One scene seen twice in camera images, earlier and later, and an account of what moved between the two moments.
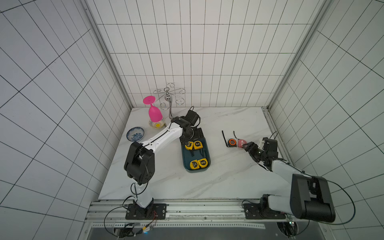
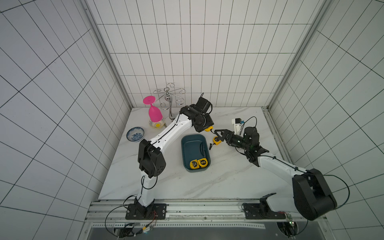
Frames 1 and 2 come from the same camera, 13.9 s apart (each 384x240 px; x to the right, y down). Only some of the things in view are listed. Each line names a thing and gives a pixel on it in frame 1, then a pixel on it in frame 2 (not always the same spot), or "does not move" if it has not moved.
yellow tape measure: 203,163 does not move
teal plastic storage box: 189,155 does not move
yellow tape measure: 194,164 does not move
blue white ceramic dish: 135,134 does not move
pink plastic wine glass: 154,113 does not move
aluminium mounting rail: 190,214 does not move
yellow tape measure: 189,145 -> 208,129
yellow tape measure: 197,145 -> 216,141
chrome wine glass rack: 169,93 does not move
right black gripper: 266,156 -> 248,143
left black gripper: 198,135 -> 210,123
